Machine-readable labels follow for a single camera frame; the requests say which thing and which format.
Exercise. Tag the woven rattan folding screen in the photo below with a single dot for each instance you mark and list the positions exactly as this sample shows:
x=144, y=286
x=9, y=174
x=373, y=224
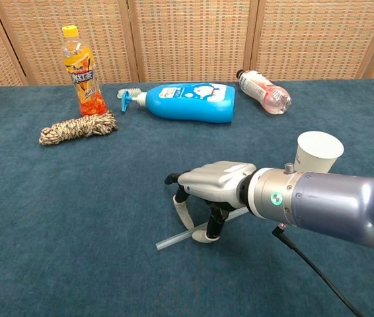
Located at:
x=187, y=36

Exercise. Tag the blue pump soap bottle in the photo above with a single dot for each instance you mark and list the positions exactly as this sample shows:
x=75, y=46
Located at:
x=190, y=102

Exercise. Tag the blue carpet table cover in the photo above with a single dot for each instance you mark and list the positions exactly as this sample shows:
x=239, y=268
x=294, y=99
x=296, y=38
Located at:
x=74, y=214

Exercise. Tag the orange iced tea bottle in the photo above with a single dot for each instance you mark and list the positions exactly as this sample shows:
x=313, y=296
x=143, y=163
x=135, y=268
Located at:
x=85, y=79

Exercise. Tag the translucent plastic drinking straw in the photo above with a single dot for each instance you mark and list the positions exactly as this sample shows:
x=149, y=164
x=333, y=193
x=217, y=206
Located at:
x=177, y=238

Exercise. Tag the white paper cup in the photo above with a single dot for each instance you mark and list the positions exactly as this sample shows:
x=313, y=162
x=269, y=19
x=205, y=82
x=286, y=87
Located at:
x=319, y=150

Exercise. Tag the pink drink plastic bottle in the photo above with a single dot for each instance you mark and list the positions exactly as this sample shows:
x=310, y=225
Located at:
x=266, y=90

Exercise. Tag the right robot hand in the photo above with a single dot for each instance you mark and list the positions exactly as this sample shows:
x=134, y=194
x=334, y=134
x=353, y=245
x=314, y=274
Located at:
x=216, y=183

